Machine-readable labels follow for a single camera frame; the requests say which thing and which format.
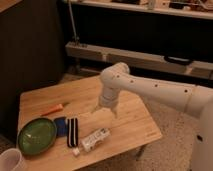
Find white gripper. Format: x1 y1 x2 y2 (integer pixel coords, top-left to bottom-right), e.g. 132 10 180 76
91 87 120 117

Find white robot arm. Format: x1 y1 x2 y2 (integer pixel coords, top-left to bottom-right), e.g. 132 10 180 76
94 62 213 171

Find wooden table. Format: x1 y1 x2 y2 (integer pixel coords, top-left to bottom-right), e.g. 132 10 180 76
18 76 162 171

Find blue sponge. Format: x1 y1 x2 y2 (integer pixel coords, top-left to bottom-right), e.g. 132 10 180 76
54 117 67 137

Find orange carrot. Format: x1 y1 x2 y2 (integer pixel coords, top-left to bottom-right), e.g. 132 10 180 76
41 102 69 116

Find green bowl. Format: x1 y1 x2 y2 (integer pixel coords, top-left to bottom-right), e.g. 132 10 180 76
17 118 57 155

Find grey metal pole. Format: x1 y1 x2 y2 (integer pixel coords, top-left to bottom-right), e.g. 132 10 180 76
68 0 79 45

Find white cup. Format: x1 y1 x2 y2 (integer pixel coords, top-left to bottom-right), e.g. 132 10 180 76
0 148 27 171

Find white upper shelf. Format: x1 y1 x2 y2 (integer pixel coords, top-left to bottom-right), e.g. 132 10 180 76
63 0 213 20

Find long white bench rail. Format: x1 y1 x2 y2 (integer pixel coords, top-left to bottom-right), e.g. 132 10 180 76
65 42 213 80

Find black handle on rail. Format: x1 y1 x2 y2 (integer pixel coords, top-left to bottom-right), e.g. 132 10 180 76
164 56 193 66

